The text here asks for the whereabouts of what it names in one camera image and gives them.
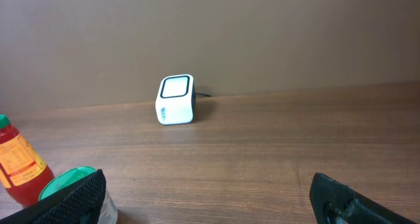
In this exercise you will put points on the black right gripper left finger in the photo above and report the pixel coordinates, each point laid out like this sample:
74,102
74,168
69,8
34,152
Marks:
78,203

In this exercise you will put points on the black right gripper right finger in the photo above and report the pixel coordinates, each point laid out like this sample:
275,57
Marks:
333,202

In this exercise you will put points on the green lid white jar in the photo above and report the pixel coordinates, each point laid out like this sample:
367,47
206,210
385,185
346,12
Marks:
108,212

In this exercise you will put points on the red sauce bottle green cap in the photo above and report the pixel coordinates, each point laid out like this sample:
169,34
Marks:
24,174

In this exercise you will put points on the white barcode scanner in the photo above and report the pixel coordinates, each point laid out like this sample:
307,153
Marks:
176,99

